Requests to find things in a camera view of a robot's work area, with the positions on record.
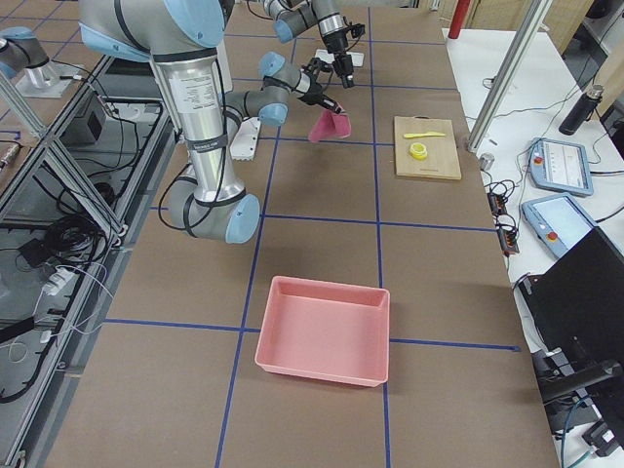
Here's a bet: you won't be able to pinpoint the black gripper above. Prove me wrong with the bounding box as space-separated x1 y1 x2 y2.
324 31 355 89
298 83 344 115

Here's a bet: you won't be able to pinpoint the red wiping cloth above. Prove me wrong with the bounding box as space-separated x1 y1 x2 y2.
308 110 352 142

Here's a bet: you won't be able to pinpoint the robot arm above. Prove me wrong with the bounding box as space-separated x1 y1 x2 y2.
246 0 366 89
79 1 344 244

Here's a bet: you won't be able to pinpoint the black water bottle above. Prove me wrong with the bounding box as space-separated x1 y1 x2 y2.
559 84 605 136

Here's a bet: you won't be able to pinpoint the white rack tray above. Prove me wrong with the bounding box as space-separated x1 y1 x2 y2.
315 49 365 67

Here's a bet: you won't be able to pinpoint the yellow plastic knife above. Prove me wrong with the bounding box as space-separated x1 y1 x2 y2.
403 131 447 139

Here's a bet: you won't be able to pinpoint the yellow lemon slices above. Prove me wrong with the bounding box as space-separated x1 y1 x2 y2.
409 142 428 161

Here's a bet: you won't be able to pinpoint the bamboo cutting board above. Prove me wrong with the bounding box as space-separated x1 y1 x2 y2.
394 116 461 180

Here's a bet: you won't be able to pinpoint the red cylinder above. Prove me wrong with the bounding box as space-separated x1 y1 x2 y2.
448 0 471 40

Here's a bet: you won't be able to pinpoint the pink plastic bin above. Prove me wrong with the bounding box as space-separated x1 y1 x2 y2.
254 276 390 387

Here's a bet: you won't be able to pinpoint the blue teach pendant far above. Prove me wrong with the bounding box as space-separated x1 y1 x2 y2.
528 138 594 197

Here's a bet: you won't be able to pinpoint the blue teach pendant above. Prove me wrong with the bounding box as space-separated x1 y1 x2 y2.
528 138 594 197
521 192 598 258

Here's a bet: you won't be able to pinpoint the blue teach pendant near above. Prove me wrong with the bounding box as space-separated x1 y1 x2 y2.
521 192 598 258

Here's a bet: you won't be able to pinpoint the black monitor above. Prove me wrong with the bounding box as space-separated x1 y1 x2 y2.
519 227 623 364

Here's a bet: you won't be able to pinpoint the aluminium frame post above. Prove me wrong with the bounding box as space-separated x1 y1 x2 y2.
466 0 553 153

